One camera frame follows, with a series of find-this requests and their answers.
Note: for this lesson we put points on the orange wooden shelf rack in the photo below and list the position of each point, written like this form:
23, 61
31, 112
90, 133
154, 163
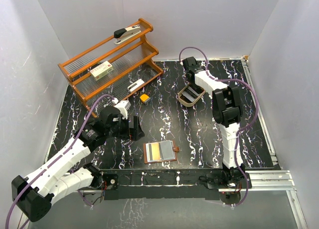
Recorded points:
120, 65

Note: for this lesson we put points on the brown leather card holder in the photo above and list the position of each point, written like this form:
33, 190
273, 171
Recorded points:
168, 151

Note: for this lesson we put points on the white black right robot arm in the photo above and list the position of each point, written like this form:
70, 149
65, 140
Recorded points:
227, 112

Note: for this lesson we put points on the white staples box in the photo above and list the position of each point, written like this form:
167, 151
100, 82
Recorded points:
101, 70

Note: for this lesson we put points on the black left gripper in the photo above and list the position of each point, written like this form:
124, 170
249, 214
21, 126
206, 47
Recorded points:
136, 133

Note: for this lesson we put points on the cream oval card tray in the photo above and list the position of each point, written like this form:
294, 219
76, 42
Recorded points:
184, 102

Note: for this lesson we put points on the gold credit card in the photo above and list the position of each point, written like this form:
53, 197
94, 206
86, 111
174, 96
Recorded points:
153, 152

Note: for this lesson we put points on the black white stapler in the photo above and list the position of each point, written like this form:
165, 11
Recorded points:
123, 34

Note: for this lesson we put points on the yellow grey eraser block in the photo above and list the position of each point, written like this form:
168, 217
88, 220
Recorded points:
145, 98

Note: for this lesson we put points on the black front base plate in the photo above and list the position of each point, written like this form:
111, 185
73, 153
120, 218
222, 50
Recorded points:
163, 183

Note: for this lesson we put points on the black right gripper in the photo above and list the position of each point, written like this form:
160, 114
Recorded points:
196, 86

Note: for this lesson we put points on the small white black device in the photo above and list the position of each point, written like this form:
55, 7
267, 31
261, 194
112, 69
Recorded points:
135, 85

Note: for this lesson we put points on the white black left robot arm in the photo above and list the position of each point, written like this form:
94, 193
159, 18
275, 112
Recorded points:
36, 193

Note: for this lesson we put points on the aluminium frame rail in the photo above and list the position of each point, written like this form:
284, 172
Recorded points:
274, 180

